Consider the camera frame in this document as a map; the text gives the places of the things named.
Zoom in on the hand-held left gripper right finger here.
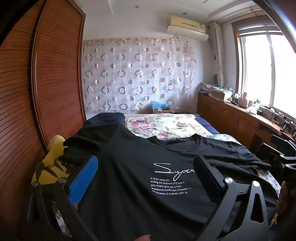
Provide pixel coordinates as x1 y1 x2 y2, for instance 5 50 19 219
193 155 270 241

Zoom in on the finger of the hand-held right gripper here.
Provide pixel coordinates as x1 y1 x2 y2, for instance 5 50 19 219
260 143 287 161
270 134 296 150

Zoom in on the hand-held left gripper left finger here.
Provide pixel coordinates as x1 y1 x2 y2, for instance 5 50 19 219
27 155 99 241

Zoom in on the black printed t-shirt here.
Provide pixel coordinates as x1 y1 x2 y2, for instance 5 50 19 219
62 123 279 241

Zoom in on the blue floral bedsheet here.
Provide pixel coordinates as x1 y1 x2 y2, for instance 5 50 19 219
53 133 281 234

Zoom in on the yellow plush toy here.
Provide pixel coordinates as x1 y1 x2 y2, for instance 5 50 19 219
31 135 70 186

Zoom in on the blue blanket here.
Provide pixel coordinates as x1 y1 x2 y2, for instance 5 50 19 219
196 116 221 135

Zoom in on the long wooden cabinet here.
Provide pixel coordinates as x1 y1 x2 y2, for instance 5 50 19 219
197 92 296 154

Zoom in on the pink bag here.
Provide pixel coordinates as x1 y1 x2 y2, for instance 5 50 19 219
238 93 248 108

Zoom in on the navy folded garment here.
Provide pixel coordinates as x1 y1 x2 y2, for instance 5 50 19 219
86 113 126 131

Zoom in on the pink floral quilt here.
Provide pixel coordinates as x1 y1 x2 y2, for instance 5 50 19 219
124 113 208 141

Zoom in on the wooden-framed window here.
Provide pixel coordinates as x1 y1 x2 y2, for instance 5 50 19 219
231 14 296 121

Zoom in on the flat cardboard box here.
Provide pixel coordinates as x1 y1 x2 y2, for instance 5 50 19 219
210 89 228 100

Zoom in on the light blue cloth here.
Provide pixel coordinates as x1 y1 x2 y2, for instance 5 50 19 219
151 101 169 110

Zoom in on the stack of magazines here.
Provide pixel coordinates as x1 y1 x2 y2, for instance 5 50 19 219
199 82 215 94

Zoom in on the tied-back window curtain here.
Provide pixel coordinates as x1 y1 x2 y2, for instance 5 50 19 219
209 21 225 87

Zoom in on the sheer circle-pattern curtain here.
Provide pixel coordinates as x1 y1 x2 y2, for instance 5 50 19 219
82 38 197 114

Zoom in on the white air conditioner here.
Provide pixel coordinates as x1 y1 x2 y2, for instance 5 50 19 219
167 25 209 42

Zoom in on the beige air conditioner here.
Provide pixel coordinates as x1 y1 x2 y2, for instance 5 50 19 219
168 16 206 33

